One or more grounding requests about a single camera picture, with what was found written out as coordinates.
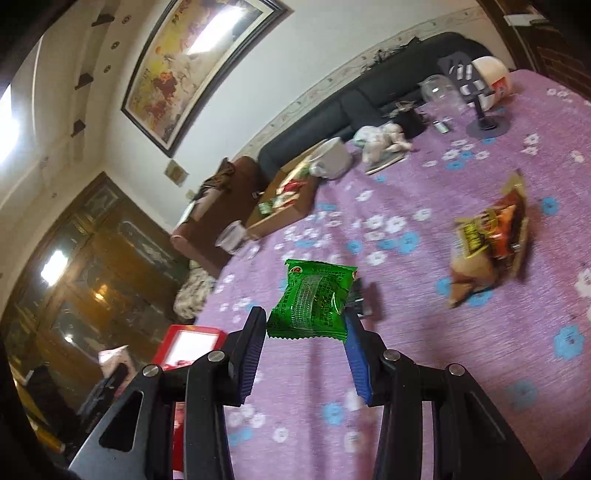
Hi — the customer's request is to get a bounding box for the wooden glass cabinet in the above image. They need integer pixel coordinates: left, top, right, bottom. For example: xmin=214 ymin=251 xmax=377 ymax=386
xmin=0 ymin=172 xmax=191 ymax=462

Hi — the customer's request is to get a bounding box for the framed wall painting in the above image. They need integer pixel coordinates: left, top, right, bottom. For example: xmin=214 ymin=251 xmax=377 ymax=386
xmin=120 ymin=0 xmax=295 ymax=158

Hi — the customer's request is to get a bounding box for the black phone stand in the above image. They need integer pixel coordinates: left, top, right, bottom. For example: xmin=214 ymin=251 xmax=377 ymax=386
xmin=438 ymin=55 xmax=512 ymax=140

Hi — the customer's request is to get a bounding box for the dark wooden door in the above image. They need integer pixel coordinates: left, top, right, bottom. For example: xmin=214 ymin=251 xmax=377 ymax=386
xmin=479 ymin=0 xmax=591 ymax=101

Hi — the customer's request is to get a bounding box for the cardboard box with snacks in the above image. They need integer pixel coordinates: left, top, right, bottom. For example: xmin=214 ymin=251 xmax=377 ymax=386
xmin=246 ymin=142 xmax=325 ymax=239

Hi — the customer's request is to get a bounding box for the patterned cushion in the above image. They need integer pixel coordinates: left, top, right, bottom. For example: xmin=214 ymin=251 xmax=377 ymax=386
xmin=174 ymin=267 xmax=216 ymax=322

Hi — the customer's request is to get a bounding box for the small black pot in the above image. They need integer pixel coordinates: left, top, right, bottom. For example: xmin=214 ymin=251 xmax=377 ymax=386
xmin=392 ymin=103 xmax=426 ymax=138

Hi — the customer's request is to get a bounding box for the large brown snack bag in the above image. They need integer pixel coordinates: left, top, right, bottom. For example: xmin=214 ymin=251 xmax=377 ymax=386
xmin=449 ymin=172 xmax=531 ymax=308

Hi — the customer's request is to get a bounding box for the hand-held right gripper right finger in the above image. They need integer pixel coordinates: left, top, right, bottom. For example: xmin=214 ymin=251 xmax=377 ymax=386
xmin=342 ymin=309 xmax=543 ymax=480

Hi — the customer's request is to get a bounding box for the white crumpled cloth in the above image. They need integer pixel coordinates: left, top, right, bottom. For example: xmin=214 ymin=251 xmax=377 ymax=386
xmin=353 ymin=122 xmax=415 ymax=175

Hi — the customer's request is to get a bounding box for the white and red bucket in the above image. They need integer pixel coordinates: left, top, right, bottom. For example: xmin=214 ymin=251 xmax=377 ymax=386
xmin=471 ymin=55 xmax=513 ymax=110

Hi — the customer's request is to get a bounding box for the green snack packet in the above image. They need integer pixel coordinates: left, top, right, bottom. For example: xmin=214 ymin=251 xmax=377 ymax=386
xmin=266 ymin=259 xmax=359 ymax=343

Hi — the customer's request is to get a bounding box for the small black snack packet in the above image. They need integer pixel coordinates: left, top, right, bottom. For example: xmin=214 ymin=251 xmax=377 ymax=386
xmin=346 ymin=279 xmax=376 ymax=320

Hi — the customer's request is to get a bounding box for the clear plastic container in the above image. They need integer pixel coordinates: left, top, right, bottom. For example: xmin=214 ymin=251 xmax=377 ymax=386
xmin=419 ymin=74 xmax=468 ymax=114

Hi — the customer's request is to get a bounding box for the clear plastic cup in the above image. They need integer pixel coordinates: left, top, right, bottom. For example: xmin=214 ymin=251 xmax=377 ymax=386
xmin=216 ymin=220 xmax=251 ymax=256

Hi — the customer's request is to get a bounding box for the small framed wall plaque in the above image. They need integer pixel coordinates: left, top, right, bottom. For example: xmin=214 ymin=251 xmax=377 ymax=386
xmin=164 ymin=159 xmax=190 ymax=186

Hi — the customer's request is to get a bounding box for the brown armchair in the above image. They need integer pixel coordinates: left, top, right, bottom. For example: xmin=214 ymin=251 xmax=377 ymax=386
xmin=171 ymin=156 xmax=262 ymax=278

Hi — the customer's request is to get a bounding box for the black sofa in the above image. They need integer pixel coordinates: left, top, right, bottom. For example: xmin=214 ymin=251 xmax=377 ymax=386
xmin=257 ymin=31 xmax=491 ymax=182

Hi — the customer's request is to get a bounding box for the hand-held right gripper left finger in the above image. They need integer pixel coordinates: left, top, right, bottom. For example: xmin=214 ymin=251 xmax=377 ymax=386
xmin=69 ymin=305 xmax=269 ymax=480

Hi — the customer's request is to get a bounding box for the purple floral tablecloth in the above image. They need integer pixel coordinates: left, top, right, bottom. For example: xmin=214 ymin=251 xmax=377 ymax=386
xmin=194 ymin=69 xmax=591 ymax=480

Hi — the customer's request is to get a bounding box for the red gift box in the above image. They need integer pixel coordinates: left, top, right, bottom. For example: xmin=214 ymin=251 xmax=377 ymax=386
xmin=151 ymin=324 xmax=228 ymax=472

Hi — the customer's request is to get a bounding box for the white mug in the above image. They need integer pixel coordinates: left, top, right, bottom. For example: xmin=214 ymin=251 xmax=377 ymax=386
xmin=308 ymin=137 xmax=352 ymax=179

